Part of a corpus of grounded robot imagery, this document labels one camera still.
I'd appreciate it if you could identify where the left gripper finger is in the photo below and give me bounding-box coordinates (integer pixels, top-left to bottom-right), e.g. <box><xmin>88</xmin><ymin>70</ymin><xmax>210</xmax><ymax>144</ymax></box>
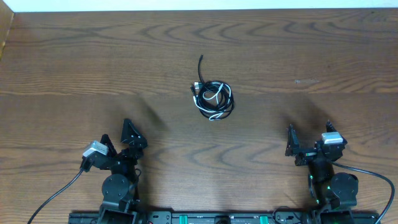
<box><xmin>100</xmin><ymin>134</ymin><xmax>117</xmax><ymax>157</ymax></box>
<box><xmin>121</xmin><ymin>118</ymin><xmax>147</xmax><ymax>149</ymax></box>

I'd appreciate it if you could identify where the white USB cable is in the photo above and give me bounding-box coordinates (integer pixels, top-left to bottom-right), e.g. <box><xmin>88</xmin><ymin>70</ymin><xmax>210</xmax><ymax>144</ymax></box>
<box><xmin>192</xmin><ymin>82</ymin><xmax>233</xmax><ymax>122</ymax></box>

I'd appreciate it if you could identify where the black USB cable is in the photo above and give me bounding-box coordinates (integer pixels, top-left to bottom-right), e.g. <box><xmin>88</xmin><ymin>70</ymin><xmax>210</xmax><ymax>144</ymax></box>
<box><xmin>190</xmin><ymin>54</ymin><xmax>235</xmax><ymax>121</ymax></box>

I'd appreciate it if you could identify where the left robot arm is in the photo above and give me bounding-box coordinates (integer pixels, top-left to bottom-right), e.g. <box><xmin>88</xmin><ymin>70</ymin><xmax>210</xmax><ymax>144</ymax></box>
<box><xmin>97</xmin><ymin>119</ymin><xmax>147</xmax><ymax>224</ymax></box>

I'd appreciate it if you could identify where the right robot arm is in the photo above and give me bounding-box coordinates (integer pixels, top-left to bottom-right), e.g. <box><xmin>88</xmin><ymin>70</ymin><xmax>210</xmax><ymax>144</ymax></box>
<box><xmin>285</xmin><ymin>121</ymin><xmax>359</xmax><ymax>223</ymax></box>

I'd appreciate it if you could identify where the cardboard box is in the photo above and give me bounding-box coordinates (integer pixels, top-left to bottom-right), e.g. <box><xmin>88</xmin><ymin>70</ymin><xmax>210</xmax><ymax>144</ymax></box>
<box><xmin>0</xmin><ymin>0</ymin><xmax>14</xmax><ymax>57</ymax></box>

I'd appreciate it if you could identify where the right camera cable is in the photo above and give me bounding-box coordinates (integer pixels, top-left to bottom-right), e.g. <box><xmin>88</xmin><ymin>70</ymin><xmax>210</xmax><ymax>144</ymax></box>
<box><xmin>326</xmin><ymin>158</ymin><xmax>396</xmax><ymax>224</ymax></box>

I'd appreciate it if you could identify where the camera cable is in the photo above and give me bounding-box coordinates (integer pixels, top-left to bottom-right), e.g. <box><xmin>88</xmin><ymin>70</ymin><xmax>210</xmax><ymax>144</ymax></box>
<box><xmin>326</xmin><ymin>158</ymin><xmax>396</xmax><ymax>224</ymax></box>
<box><xmin>27</xmin><ymin>158</ymin><xmax>91</xmax><ymax>224</ymax></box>

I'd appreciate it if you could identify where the left camera cable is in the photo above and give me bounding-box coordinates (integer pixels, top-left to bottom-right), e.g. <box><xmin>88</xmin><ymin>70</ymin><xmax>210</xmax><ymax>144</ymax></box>
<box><xmin>27</xmin><ymin>158</ymin><xmax>91</xmax><ymax>224</ymax></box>

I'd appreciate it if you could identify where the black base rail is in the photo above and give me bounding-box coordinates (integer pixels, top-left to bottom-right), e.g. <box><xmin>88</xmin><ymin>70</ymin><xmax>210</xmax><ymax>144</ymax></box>
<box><xmin>68</xmin><ymin>210</ymin><xmax>382</xmax><ymax>224</ymax></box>

